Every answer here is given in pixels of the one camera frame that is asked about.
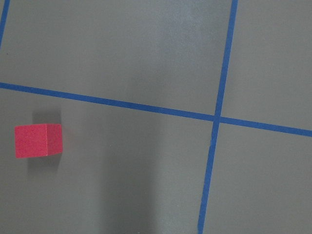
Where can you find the red block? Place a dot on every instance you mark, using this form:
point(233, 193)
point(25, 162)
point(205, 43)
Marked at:
point(38, 140)

